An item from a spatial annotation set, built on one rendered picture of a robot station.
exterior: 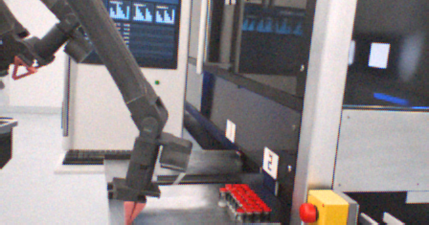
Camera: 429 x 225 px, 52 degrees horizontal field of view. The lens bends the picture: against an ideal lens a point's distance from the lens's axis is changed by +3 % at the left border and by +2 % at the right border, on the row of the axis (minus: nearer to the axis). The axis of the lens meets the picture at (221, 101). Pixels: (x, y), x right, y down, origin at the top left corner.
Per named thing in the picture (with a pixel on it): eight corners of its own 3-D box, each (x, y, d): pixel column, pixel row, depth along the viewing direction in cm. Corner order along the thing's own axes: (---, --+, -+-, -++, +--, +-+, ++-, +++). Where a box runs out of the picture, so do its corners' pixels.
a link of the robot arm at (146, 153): (139, 130, 97) (134, 135, 91) (169, 137, 97) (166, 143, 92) (131, 159, 98) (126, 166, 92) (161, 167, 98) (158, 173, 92)
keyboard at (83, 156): (166, 154, 184) (167, 149, 184) (169, 165, 171) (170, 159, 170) (66, 153, 175) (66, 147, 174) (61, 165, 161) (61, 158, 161)
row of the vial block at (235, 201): (230, 199, 121) (231, 184, 120) (254, 229, 104) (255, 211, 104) (222, 200, 120) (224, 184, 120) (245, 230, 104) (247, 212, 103)
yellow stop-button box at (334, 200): (334, 220, 95) (338, 189, 94) (353, 236, 88) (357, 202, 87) (303, 221, 93) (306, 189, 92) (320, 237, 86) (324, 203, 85)
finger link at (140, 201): (138, 236, 94) (148, 194, 93) (104, 233, 92) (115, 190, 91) (135, 221, 101) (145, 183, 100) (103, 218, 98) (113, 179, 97)
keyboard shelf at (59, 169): (169, 154, 194) (169, 148, 194) (177, 175, 167) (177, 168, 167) (62, 153, 183) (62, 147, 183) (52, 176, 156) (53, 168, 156)
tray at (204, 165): (237, 159, 161) (237, 149, 161) (262, 184, 137) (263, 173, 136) (146, 159, 151) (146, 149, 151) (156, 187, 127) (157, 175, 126)
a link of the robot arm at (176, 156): (150, 103, 97) (143, 115, 88) (200, 116, 97) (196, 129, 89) (140, 151, 100) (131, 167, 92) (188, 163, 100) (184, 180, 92)
